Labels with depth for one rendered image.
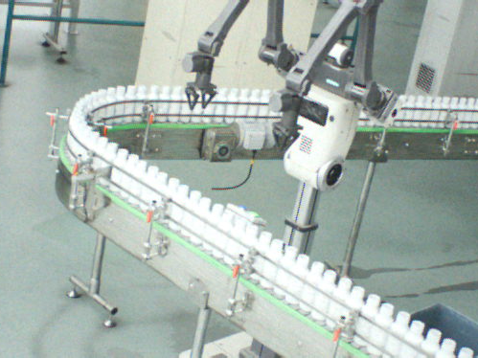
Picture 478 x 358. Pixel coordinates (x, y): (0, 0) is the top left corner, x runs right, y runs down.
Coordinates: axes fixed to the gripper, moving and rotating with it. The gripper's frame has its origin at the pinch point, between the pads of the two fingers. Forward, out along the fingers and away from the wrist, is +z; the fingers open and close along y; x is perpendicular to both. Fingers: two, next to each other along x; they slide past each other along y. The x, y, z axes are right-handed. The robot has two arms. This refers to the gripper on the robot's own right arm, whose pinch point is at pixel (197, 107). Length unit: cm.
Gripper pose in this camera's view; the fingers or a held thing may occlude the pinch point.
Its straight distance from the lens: 390.3
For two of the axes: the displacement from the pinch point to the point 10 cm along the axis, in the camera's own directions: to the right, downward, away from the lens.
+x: 7.0, 3.8, -6.1
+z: -1.9, 9.1, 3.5
